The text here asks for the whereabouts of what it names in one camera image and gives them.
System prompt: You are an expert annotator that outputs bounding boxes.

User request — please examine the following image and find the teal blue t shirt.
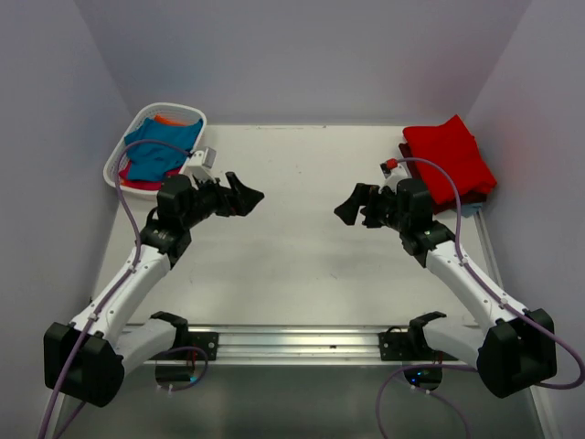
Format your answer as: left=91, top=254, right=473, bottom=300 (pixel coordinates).
left=124, top=118, right=203, bottom=181

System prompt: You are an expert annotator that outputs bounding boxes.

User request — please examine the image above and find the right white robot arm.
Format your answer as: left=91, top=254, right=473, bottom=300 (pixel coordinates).
left=334, top=178, right=557, bottom=398

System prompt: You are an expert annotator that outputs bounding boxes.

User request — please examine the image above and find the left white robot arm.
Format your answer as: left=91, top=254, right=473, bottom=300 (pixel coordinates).
left=43, top=172, right=264, bottom=407

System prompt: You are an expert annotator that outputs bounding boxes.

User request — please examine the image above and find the folded light blue t shirt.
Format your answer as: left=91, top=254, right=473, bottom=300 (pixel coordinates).
left=461, top=203, right=483, bottom=218

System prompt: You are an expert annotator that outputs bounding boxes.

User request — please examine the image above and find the magenta pink t shirt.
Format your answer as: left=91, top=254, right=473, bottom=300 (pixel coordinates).
left=118, top=166, right=180, bottom=191

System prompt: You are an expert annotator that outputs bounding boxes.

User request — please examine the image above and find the folded red t shirt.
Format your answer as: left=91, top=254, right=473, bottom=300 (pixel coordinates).
left=403, top=115, right=496, bottom=205

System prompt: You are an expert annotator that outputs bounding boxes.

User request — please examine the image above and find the orange t shirt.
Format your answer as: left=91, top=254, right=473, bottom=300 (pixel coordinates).
left=154, top=114, right=187, bottom=126

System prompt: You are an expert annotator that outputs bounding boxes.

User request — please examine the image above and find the white plastic laundry basket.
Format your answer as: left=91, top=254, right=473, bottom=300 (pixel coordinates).
left=103, top=102, right=207, bottom=199

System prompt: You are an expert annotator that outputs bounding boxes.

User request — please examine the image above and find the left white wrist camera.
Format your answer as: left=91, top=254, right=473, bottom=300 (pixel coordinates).
left=185, top=147, right=217, bottom=181

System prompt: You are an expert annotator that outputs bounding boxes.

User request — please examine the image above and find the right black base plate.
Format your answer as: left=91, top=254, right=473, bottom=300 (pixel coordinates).
left=378, top=326, right=433, bottom=361

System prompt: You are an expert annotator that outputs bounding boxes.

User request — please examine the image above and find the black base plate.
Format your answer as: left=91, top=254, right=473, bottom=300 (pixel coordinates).
left=186, top=331, right=219, bottom=361
left=378, top=326, right=433, bottom=361

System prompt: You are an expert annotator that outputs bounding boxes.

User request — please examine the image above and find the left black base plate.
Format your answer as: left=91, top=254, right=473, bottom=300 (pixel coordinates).
left=186, top=331, right=219, bottom=361

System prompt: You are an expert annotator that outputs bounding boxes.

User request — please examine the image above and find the aluminium mounting rail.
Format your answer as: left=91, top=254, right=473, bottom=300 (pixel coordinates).
left=147, top=319, right=483, bottom=366

